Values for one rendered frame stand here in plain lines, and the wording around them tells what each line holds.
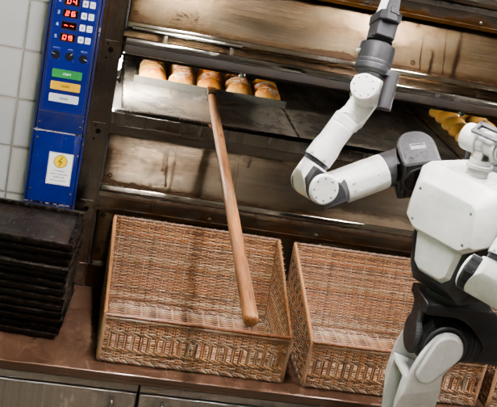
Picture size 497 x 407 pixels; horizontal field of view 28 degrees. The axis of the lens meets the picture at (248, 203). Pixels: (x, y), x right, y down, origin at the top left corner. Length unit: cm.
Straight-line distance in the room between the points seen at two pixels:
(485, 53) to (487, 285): 137
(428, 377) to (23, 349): 114
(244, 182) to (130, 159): 38
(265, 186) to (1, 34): 95
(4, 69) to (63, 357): 89
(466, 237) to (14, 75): 150
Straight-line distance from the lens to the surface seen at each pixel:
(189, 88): 361
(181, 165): 325
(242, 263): 213
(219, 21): 313
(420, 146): 257
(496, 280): 209
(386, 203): 338
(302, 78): 305
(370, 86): 246
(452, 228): 239
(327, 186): 245
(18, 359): 291
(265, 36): 314
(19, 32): 315
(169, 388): 294
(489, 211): 235
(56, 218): 310
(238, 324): 329
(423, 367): 254
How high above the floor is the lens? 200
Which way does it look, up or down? 19 degrees down
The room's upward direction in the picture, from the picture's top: 12 degrees clockwise
